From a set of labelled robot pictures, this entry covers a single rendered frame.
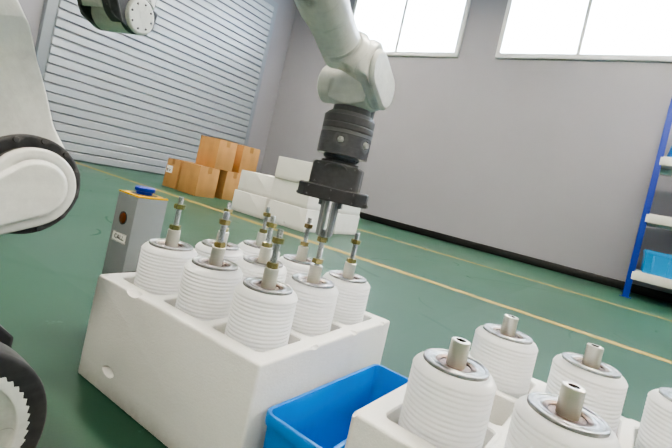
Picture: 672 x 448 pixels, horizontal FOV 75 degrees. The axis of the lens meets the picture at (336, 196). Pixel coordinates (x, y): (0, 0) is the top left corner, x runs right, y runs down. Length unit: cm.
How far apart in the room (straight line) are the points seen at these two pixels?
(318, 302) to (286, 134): 694
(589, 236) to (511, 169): 114
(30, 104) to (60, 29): 514
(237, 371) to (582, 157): 532
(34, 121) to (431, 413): 65
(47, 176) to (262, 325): 36
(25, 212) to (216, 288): 28
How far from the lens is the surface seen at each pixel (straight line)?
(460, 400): 52
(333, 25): 64
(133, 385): 81
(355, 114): 72
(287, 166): 353
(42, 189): 73
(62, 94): 587
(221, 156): 456
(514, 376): 76
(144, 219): 97
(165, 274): 81
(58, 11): 590
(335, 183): 73
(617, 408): 76
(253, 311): 64
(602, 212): 562
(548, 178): 572
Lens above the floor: 43
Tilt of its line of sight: 2 degrees down
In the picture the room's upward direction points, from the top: 13 degrees clockwise
